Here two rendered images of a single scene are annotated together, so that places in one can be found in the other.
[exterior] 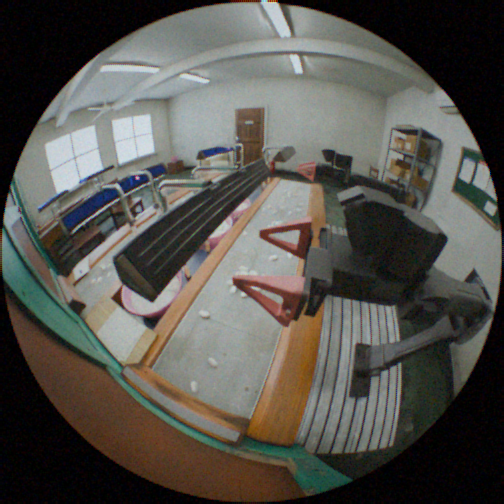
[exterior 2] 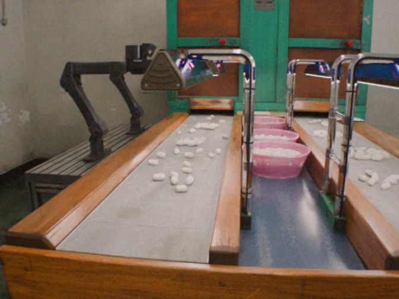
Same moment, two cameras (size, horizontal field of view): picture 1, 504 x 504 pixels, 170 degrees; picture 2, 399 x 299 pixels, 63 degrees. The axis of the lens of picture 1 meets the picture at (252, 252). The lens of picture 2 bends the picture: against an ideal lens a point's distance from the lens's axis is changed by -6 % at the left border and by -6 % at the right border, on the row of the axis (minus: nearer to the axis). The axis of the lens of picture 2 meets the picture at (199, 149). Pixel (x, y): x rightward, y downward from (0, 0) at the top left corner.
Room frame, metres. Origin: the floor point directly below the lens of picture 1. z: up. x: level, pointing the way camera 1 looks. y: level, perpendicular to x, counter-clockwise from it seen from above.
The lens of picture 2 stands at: (2.22, -0.44, 1.08)
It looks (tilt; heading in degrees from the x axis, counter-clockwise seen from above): 14 degrees down; 167
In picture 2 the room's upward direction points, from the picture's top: straight up
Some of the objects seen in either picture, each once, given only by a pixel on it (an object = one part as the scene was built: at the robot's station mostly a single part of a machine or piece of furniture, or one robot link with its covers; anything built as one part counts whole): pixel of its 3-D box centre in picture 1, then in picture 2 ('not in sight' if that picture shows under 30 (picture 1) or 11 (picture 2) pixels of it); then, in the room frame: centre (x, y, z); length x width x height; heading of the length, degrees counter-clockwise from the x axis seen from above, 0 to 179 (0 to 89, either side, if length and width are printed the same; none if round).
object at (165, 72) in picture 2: (287, 152); (188, 68); (1.32, -0.26, 1.08); 0.62 x 0.08 x 0.07; 160
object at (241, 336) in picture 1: (277, 225); (193, 148); (0.79, -0.14, 0.73); 1.81 x 0.30 x 0.02; 160
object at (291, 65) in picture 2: (138, 223); (304, 101); (0.57, 0.51, 0.90); 0.20 x 0.19 x 0.45; 160
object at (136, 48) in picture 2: (347, 168); (129, 59); (0.65, -0.40, 1.12); 0.12 x 0.09 x 0.12; 70
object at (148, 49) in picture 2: (326, 160); (150, 54); (0.69, -0.31, 1.13); 0.07 x 0.06 x 0.11; 160
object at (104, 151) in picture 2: not in sight; (97, 147); (0.60, -0.57, 0.71); 0.20 x 0.07 x 0.08; 160
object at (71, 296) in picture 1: (68, 291); (313, 106); (0.20, 0.79, 0.83); 0.30 x 0.06 x 0.07; 70
